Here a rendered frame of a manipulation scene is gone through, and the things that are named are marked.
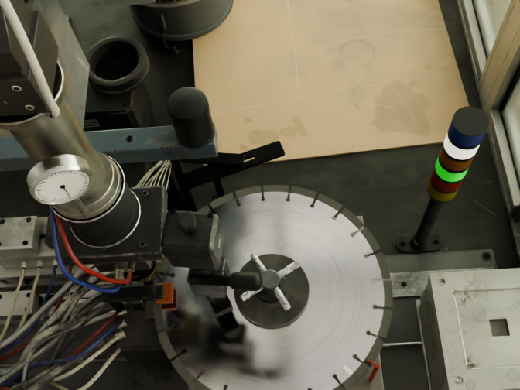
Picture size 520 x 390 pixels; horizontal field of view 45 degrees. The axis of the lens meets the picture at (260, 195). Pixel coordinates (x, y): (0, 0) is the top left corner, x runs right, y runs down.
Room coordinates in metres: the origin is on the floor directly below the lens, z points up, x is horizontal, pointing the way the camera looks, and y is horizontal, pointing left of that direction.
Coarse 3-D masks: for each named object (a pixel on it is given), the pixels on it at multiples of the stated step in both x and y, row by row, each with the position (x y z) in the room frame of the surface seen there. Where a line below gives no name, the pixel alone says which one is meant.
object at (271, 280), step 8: (256, 256) 0.33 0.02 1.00; (256, 264) 0.32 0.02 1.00; (296, 264) 0.31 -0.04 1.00; (264, 272) 0.30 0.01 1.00; (272, 272) 0.30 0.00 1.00; (280, 272) 0.30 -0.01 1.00; (288, 272) 0.30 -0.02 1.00; (264, 280) 0.29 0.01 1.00; (272, 280) 0.29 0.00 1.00; (280, 280) 0.29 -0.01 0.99; (264, 288) 0.28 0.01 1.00; (272, 288) 0.28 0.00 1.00; (240, 296) 0.28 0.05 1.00; (248, 296) 0.27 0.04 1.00; (280, 296) 0.27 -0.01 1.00; (288, 304) 0.25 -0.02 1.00
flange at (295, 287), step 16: (272, 256) 0.34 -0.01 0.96; (304, 272) 0.31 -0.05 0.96; (288, 288) 0.29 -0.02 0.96; (304, 288) 0.29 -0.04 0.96; (240, 304) 0.28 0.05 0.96; (256, 304) 0.27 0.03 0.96; (272, 304) 0.27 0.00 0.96; (304, 304) 0.26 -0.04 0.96; (256, 320) 0.25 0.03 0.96; (272, 320) 0.25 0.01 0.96; (288, 320) 0.24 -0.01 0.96
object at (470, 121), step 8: (456, 112) 0.42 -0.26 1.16; (464, 112) 0.42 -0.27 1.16; (472, 112) 0.42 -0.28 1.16; (480, 112) 0.42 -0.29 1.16; (456, 120) 0.41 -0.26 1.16; (464, 120) 0.41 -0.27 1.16; (472, 120) 0.41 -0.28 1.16; (480, 120) 0.41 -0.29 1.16; (488, 120) 0.41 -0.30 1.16; (456, 128) 0.40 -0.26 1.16; (464, 128) 0.40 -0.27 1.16; (472, 128) 0.40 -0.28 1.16; (480, 128) 0.39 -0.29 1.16; (456, 136) 0.40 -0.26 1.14; (464, 136) 0.39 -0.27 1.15; (472, 136) 0.39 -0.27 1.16; (480, 136) 0.39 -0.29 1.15; (456, 144) 0.39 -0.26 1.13; (464, 144) 0.39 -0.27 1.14; (472, 144) 0.39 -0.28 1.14
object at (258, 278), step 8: (240, 272) 0.23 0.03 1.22; (248, 272) 0.23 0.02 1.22; (256, 272) 0.23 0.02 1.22; (192, 280) 0.23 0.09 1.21; (200, 280) 0.23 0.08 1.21; (208, 280) 0.23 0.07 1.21; (216, 280) 0.23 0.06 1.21; (224, 280) 0.23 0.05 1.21; (232, 280) 0.22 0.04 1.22; (240, 280) 0.22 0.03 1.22; (248, 280) 0.22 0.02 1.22; (256, 280) 0.22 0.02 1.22; (232, 288) 0.22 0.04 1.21; (240, 288) 0.21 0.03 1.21; (248, 288) 0.21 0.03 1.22; (256, 288) 0.21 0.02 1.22
